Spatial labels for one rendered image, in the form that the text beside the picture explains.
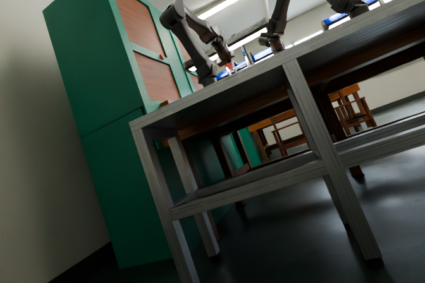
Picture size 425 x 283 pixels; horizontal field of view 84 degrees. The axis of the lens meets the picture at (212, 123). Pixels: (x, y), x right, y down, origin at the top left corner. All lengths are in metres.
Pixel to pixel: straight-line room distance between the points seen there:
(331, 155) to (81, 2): 1.66
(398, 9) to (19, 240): 1.84
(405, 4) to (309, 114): 0.38
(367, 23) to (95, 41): 1.42
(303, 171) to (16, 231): 1.44
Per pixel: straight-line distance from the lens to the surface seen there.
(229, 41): 1.57
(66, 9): 1.96
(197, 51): 1.01
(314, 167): 0.76
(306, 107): 0.75
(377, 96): 6.84
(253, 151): 4.17
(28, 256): 1.69
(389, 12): 0.85
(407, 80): 7.09
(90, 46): 1.72
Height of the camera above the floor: 0.45
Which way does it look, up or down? 7 degrees up
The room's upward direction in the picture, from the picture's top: 21 degrees counter-clockwise
